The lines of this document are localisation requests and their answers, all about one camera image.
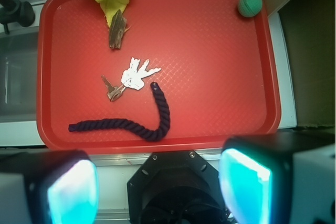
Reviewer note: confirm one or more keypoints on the red plastic tray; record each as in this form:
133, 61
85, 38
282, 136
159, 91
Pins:
218, 74

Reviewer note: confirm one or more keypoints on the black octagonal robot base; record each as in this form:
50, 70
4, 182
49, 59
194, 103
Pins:
176, 187

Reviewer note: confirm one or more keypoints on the metal sink basin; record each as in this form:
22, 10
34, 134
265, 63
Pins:
18, 77

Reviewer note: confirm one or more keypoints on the silver key bunch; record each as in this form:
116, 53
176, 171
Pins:
131, 78

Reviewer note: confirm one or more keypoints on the brown wood piece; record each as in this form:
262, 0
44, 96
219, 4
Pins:
117, 30

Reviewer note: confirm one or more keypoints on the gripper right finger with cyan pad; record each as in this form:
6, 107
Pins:
285, 177

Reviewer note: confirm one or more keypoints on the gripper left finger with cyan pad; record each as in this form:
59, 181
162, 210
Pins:
48, 187

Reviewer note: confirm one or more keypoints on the green rubber ball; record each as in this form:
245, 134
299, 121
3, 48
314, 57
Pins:
249, 8

